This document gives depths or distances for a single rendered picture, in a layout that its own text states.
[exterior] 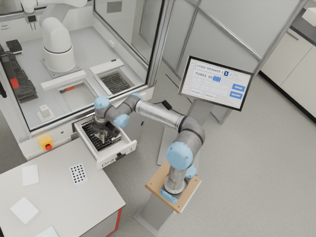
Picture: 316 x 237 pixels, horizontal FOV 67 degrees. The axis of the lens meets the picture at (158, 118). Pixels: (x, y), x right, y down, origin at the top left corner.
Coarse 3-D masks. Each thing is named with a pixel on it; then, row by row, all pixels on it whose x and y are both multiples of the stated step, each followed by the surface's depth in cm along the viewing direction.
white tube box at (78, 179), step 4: (80, 164) 154; (72, 168) 151; (76, 168) 151; (80, 168) 153; (72, 172) 149; (80, 172) 150; (84, 172) 151; (72, 176) 148; (76, 176) 148; (80, 176) 149; (84, 176) 152; (76, 180) 147; (80, 180) 147; (84, 180) 148; (76, 184) 146; (80, 184) 149
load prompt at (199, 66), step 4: (196, 64) 181; (200, 64) 181; (204, 64) 181; (196, 68) 181; (200, 68) 181; (204, 68) 181; (208, 68) 181; (212, 68) 181; (216, 68) 181; (220, 68) 181; (212, 72) 182; (216, 72) 182; (220, 72) 182; (224, 72) 182; (228, 72) 182; (232, 72) 182; (224, 76) 182; (228, 76) 182; (232, 76) 182
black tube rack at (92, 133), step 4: (88, 124) 161; (84, 128) 158; (88, 128) 159; (88, 132) 161; (92, 132) 157; (88, 136) 158; (92, 136) 156; (108, 136) 158; (112, 136) 159; (92, 140) 154; (96, 140) 158; (100, 140) 155; (104, 140) 156; (108, 140) 156; (96, 144) 153; (100, 144) 153; (104, 144) 157; (108, 144) 158; (96, 148) 154; (100, 148) 155
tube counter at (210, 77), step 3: (210, 75) 182; (213, 75) 182; (207, 78) 183; (210, 78) 183; (213, 78) 183; (216, 78) 183; (219, 78) 183; (222, 78) 183; (216, 81) 183; (219, 81) 183; (222, 81) 183; (225, 81) 183; (228, 81) 183; (228, 84) 183
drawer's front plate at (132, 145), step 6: (126, 144) 154; (132, 144) 155; (120, 150) 150; (126, 150) 157; (132, 150) 163; (108, 156) 146; (114, 156) 151; (96, 162) 144; (102, 162) 146; (108, 162) 152
